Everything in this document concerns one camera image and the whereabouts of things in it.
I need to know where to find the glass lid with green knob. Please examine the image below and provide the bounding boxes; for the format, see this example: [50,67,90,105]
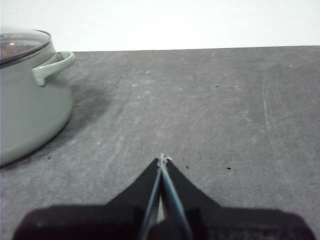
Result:
[0,26,52,70]

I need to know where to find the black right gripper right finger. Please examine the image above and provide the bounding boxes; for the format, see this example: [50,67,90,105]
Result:
[149,157,317,240]

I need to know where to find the green electric cooking pot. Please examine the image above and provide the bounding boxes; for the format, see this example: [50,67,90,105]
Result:
[0,42,76,167]

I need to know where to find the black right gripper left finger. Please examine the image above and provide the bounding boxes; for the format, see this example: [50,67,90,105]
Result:
[12,157,163,240]

